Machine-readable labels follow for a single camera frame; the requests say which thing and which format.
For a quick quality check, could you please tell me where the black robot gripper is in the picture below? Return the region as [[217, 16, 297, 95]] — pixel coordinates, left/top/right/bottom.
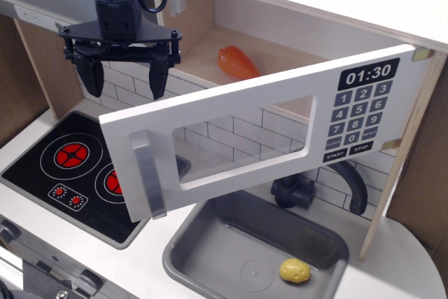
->
[[59, 2, 182, 100]]

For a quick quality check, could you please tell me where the white toy microwave door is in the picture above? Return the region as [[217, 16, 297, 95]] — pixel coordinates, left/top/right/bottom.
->
[[99, 44, 426, 221]]

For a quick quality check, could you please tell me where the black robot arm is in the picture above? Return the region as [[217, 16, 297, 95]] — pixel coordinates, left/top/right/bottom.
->
[[59, 0, 182, 99]]

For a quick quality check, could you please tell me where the wooden toy microwave cabinet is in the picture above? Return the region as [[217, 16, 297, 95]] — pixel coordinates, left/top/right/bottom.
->
[[148, 0, 448, 263]]

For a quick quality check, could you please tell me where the orange toy carrot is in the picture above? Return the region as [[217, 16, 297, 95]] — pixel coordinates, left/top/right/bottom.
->
[[218, 46, 260, 80]]

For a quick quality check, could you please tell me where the black toy stovetop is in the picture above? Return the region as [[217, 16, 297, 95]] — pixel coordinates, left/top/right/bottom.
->
[[1, 111, 145, 249]]

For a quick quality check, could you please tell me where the dark grey toy faucet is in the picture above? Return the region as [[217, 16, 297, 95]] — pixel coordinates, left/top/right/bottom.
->
[[270, 160, 368, 216]]

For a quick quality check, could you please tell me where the grey toy sink basin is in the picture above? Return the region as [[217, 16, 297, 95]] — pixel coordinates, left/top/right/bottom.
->
[[162, 191, 349, 298]]

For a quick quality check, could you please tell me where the grey toy oven front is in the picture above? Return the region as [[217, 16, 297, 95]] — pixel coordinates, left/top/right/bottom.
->
[[1, 217, 133, 298]]

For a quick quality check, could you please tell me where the yellow toy potato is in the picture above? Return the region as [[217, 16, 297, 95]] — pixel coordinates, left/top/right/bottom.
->
[[279, 258, 311, 284]]

